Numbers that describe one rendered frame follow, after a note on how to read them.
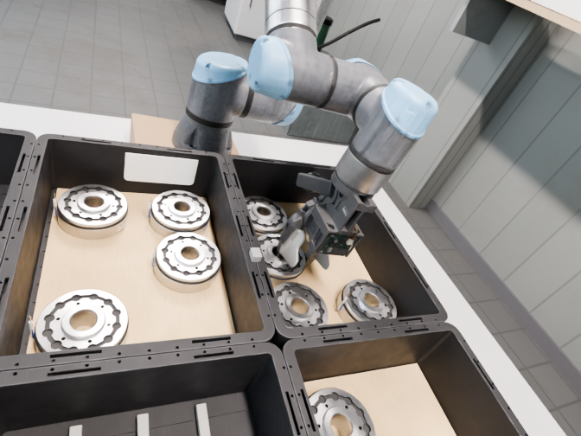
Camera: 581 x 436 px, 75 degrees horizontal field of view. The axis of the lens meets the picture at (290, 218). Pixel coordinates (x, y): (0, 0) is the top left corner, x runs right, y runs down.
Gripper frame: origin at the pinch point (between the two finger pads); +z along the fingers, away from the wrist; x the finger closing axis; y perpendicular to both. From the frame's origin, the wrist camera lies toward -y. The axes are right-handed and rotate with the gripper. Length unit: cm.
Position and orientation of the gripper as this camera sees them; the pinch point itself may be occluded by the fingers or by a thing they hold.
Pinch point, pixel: (292, 257)
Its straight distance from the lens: 70.1
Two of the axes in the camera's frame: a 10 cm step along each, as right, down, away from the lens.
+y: 2.9, 6.9, -6.6
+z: -4.4, 7.1, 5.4
